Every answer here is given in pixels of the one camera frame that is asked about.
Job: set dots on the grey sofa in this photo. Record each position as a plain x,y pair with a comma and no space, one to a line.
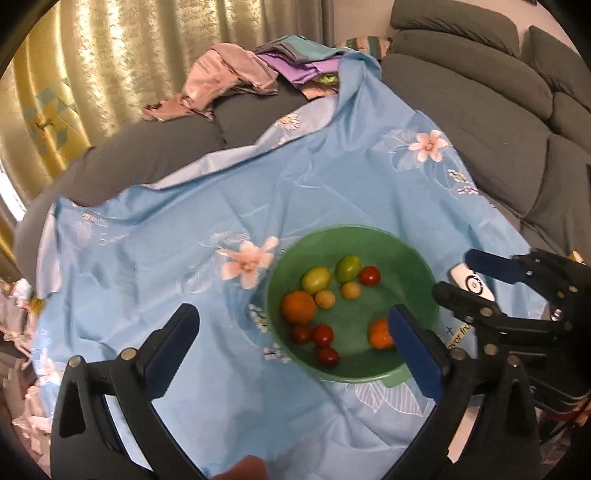
516,107

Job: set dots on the orange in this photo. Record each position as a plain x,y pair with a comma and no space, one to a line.
379,336
298,307

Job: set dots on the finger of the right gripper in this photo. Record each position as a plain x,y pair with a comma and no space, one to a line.
483,315
526,269

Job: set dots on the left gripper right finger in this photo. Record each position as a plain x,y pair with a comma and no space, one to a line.
504,441

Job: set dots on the fingertip at bottom edge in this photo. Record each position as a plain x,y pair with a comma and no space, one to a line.
249,468

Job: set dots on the golden curtain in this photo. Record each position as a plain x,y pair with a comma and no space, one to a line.
75,72

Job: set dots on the white remote control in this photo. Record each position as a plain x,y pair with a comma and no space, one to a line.
468,280

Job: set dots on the small brown fruit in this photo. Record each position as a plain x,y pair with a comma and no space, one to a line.
350,290
325,299

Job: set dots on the pink grey clothes pile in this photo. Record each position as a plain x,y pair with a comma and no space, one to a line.
224,70

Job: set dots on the green tomato front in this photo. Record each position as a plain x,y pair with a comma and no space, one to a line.
316,280

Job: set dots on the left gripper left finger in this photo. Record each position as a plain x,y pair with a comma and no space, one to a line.
85,442

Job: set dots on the purple clothes pile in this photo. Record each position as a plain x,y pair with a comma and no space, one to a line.
311,67

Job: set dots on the green plastic bowl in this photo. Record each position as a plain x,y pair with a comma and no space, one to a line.
406,279

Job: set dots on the red cherry tomato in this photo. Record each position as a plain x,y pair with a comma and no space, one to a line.
322,336
300,334
328,357
370,276

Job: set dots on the small brown fruit front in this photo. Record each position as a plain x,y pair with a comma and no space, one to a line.
325,299

